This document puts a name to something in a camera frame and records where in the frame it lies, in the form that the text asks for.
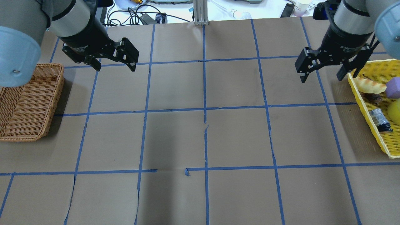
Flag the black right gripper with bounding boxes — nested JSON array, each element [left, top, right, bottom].
[[295, 40, 372, 83]]

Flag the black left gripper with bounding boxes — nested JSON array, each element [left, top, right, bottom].
[[62, 37, 139, 72]]

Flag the yellow tape roll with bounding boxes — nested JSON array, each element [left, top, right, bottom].
[[387, 99, 400, 126]]

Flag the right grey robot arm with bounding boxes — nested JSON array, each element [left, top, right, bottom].
[[295, 0, 400, 83]]

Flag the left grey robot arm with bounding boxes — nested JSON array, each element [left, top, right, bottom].
[[0, 0, 139, 87]]

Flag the brown toy snail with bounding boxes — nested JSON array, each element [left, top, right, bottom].
[[360, 92, 383, 105]]

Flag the blue bowl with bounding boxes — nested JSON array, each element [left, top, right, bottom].
[[114, 0, 147, 10]]

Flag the yellow plastic basket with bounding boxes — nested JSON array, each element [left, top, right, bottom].
[[347, 58, 400, 159]]

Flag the black power adapter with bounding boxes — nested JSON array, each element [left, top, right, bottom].
[[139, 13, 167, 25]]

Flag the white purple cup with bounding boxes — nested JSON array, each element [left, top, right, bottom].
[[293, 0, 312, 17]]

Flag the purple foam block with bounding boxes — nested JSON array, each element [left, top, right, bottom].
[[385, 77, 400, 99]]

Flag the small dark bottle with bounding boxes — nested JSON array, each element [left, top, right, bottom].
[[369, 108, 393, 133]]

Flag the brown wicker basket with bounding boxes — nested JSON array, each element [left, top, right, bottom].
[[0, 63, 65, 142]]

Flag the white light bulb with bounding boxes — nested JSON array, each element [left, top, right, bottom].
[[229, 9, 252, 20]]

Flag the aluminium frame post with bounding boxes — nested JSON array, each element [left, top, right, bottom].
[[193, 0, 209, 26]]

